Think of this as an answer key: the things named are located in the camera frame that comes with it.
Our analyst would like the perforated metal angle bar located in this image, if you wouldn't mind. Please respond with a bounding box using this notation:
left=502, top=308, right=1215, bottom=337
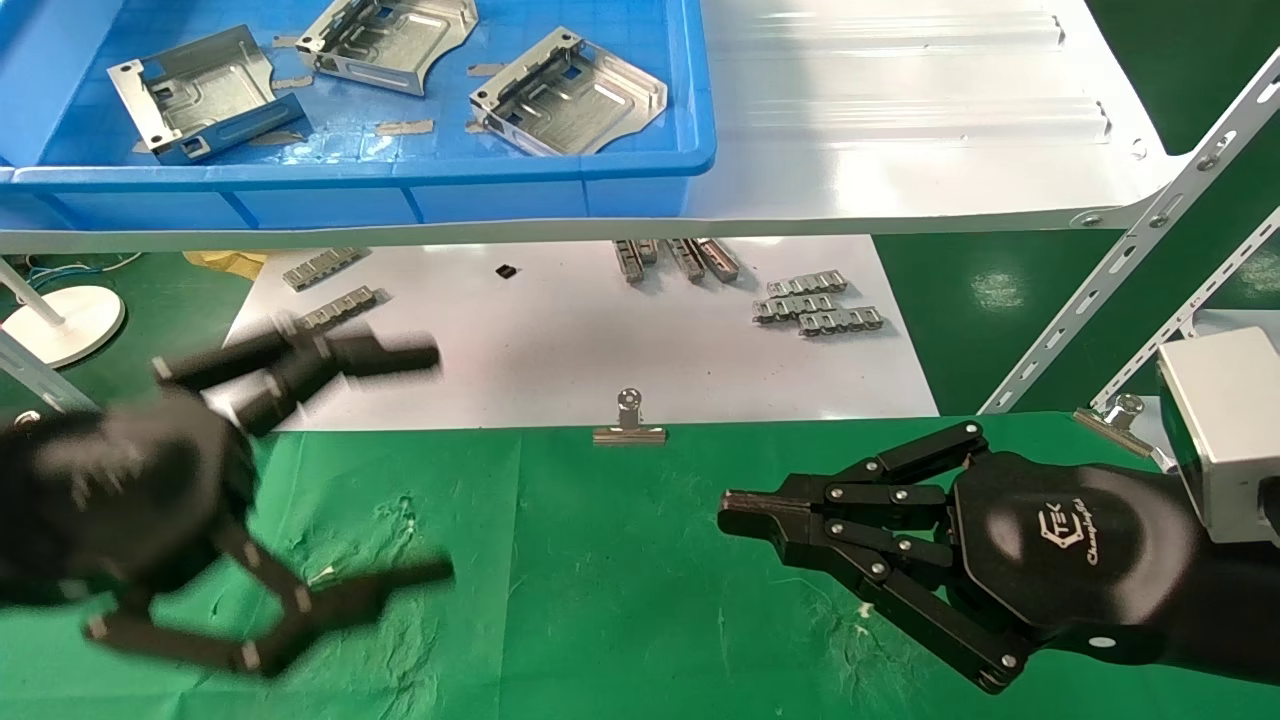
left=1088, top=205, right=1280, bottom=411

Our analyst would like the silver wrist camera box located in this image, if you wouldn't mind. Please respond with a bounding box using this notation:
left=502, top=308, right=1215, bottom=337
left=1156, top=326, right=1280, bottom=547

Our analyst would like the silver binder clip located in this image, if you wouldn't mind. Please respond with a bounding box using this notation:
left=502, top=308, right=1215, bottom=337
left=592, top=387, right=669, bottom=447
left=1073, top=392, right=1167, bottom=464

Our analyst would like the yellow crumpled cloth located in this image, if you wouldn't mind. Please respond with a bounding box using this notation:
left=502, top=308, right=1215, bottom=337
left=183, top=249, right=270, bottom=282

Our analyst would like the white metal shelf rack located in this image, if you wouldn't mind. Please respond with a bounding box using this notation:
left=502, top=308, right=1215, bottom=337
left=0, top=0, right=1280, bottom=433

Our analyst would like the green table mat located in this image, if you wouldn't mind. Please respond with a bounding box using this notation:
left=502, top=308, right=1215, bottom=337
left=0, top=412, right=1280, bottom=720

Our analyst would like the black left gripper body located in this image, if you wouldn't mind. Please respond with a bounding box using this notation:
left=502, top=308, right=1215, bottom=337
left=0, top=395, right=256, bottom=607

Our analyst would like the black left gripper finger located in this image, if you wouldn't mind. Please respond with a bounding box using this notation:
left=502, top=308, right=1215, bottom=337
left=85, top=520, right=456, bottom=679
left=150, top=325, right=443, bottom=438

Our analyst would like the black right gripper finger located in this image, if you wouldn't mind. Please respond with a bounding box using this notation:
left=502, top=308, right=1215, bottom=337
left=718, top=420, right=989, bottom=518
left=720, top=515, right=1023, bottom=693

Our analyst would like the thin floor cable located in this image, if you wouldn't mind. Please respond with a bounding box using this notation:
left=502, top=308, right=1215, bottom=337
left=20, top=250, right=144, bottom=280

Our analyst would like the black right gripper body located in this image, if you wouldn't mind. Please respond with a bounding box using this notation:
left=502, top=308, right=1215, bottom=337
left=943, top=450, right=1203, bottom=643

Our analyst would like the silver sheet metal bracket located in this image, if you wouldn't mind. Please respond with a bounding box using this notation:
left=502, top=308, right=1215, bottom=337
left=467, top=26, right=670, bottom=159
left=107, top=24, right=308, bottom=167
left=294, top=0, right=480, bottom=99

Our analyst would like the white round stand base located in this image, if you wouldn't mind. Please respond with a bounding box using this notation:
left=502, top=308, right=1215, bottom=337
left=0, top=257, right=128, bottom=372

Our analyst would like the blue plastic bin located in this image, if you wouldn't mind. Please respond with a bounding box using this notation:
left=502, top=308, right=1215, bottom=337
left=0, top=0, right=718, bottom=234

